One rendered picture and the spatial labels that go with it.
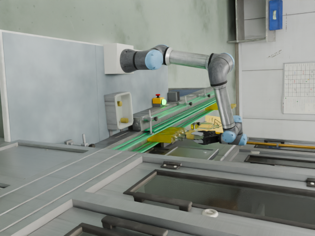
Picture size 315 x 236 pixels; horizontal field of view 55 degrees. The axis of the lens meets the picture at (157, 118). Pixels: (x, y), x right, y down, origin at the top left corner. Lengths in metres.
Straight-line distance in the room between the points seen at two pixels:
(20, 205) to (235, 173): 0.58
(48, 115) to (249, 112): 6.76
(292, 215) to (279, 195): 0.10
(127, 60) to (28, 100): 0.66
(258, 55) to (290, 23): 0.97
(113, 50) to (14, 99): 0.70
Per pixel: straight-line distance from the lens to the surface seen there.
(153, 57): 1.84
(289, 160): 2.19
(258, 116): 7.99
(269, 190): 0.84
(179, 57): 1.91
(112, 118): 1.94
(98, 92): 1.91
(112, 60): 1.93
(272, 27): 7.15
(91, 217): 0.74
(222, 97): 1.75
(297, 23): 7.73
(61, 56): 1.71
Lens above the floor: 1.97
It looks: 28 degrees down
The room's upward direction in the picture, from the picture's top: 92 degrees clockwise
